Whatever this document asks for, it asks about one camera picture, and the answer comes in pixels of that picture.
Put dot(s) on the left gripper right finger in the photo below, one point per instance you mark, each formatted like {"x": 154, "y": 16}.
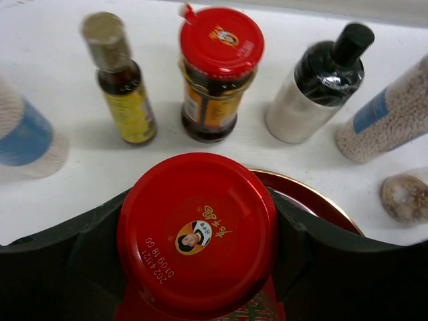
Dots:
{"x": 324, "y": 272}

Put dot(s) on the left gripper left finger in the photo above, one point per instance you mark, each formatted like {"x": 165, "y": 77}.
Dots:
{"x": 71, "y": 271}

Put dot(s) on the silver lid jar blue label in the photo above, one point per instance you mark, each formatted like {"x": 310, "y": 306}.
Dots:
{"x": 29, "y": 141}

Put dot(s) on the small yellow label oil bottle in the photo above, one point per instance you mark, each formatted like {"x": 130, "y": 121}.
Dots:
{"x": 119, "y": 77}

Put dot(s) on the red lid chili sauce jar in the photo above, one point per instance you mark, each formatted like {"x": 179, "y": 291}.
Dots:
{"x": 221, "y": 49}

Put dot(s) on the red round tray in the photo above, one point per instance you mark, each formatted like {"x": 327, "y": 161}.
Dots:
{"x": 308, "y": 198}

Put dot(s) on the pink cap small bottle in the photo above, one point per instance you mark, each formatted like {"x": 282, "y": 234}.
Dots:
{"x": 404, "y": 196}

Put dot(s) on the tall silver lid spice jar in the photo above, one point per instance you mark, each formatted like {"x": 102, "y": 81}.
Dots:
{"x": 392, "y": 118}

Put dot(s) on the black cap white powder bottle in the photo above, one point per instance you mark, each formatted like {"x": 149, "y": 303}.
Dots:
{"x": 322, "y": 81}

